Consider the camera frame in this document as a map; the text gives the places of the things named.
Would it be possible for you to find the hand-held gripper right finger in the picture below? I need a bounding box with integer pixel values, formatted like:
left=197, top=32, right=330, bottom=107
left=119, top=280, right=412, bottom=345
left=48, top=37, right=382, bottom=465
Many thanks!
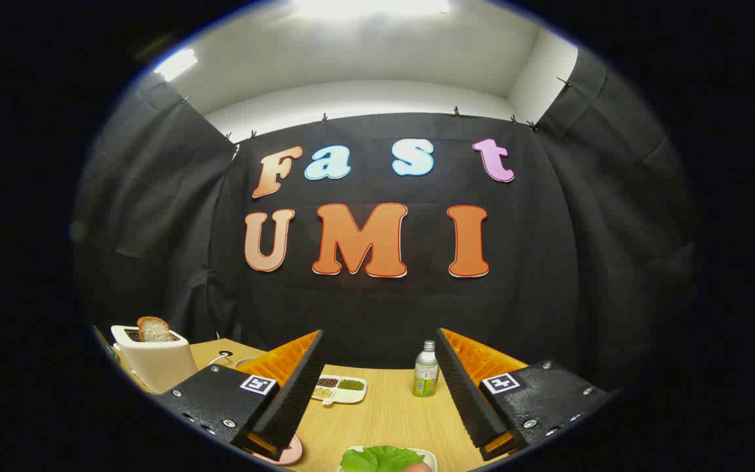
left=435, top=328, right=614, bottom=462

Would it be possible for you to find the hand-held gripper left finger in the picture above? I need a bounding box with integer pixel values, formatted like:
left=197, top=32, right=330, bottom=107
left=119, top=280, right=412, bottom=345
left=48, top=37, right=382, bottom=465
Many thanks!
left=155, top=329, right=326, bottom=461

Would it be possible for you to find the green lettuce leaf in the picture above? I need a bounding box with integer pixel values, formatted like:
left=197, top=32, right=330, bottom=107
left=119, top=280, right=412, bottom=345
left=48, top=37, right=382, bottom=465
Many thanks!
left=340, top=446, right=425, bottom=472

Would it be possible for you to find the toasted brown bread slice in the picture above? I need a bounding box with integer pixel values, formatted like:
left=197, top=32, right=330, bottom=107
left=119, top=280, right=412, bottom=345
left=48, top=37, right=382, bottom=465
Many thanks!
left=137, top=317, right=172, bottom=343

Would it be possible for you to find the silver bottle green label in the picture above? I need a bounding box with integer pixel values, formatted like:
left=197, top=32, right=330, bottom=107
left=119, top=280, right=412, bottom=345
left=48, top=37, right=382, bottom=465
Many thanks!
left=413, top=340, right=440, bottom=398

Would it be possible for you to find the white divided dish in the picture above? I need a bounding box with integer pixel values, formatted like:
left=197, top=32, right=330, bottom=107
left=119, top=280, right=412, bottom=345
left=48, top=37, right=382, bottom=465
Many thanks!
left=311, top=374, right=368, bottom=407

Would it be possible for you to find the pink plate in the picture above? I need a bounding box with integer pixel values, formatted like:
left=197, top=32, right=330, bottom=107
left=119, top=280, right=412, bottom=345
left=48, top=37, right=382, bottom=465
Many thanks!
left=246, top=436, right=303, bottom=466

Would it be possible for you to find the white square plate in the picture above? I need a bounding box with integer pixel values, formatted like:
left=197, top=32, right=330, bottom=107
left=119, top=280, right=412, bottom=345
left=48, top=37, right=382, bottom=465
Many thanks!
left=338, top=446, right=438, bottom=472

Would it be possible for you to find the black backdrop cloth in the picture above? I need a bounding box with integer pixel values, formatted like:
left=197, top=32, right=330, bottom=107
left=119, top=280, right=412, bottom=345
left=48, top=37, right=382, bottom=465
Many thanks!
left=73, top=46, right=703, bottom=394

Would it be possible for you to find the white toaster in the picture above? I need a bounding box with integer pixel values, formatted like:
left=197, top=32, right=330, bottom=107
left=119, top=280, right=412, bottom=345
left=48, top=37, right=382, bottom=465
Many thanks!
left=110, top=324, right=199, bottom=394

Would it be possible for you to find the ceiling light panel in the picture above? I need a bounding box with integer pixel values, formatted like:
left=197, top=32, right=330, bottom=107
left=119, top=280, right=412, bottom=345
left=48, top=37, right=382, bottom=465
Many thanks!
left=153, top=48, right=199, bottom=82

